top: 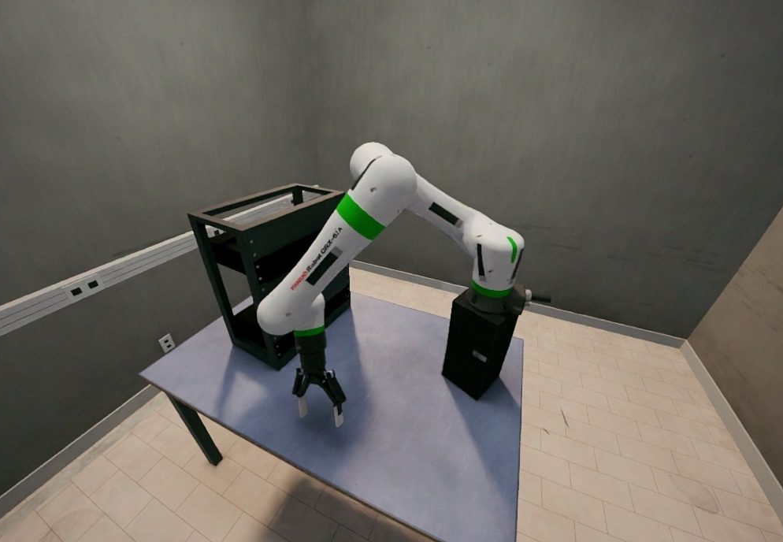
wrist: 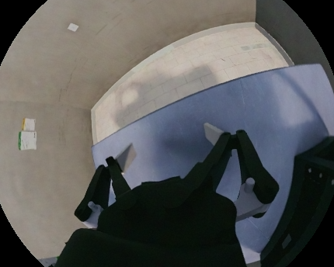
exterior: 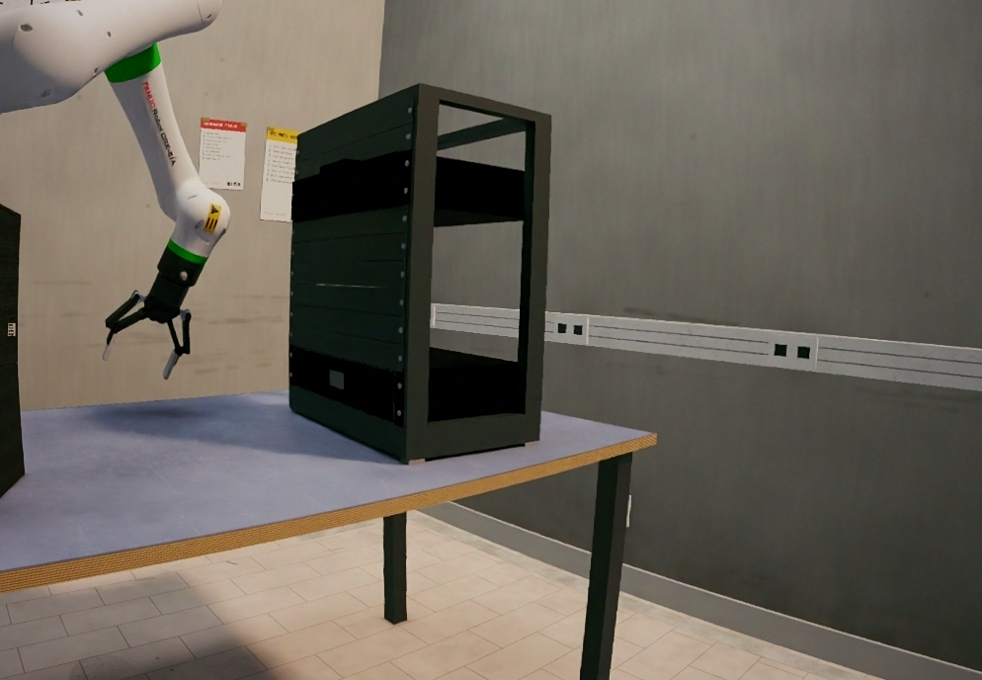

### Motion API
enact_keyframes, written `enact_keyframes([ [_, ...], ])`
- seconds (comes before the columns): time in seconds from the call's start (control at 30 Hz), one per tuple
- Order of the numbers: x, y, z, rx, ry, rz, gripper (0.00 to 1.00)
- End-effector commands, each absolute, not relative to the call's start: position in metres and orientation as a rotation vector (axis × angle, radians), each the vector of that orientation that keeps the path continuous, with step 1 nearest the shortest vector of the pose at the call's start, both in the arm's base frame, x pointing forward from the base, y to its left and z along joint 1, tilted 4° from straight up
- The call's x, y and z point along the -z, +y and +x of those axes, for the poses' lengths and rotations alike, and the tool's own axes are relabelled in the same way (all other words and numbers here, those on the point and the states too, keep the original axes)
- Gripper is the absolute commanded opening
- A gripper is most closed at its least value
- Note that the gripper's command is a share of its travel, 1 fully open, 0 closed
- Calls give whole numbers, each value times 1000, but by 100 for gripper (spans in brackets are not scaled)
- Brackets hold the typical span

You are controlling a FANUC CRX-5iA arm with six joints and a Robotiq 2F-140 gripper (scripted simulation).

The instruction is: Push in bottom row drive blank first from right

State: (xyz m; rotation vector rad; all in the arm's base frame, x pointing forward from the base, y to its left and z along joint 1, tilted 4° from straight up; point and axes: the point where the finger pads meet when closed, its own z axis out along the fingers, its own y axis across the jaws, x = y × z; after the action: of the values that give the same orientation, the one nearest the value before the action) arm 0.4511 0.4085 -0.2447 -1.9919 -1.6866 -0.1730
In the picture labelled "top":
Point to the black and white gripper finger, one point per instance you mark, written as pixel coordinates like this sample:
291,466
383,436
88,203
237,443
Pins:
300,393
333,390

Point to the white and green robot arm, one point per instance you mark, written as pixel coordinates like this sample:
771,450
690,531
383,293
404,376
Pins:
385,184

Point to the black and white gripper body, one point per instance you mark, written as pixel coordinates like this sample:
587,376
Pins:
315,363

